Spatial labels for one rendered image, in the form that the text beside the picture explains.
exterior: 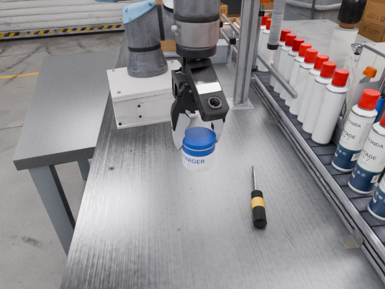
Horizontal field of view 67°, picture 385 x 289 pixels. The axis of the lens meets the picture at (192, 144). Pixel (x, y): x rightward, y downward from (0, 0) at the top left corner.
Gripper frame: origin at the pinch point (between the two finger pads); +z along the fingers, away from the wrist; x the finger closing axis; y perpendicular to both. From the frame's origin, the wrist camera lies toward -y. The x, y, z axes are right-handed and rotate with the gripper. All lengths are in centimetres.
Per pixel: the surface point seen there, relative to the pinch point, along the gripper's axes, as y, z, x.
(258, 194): -5.2, 14.0, -13.3
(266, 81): 47, 12, -44
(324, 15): 202, 30, -196
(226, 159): 12.2, 16.9, -12.7
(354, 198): -14.4, 11.8, -31.7
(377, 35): 252, 74, -329
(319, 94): 10.5, -0.9, -37.3
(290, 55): 32, -4, -41
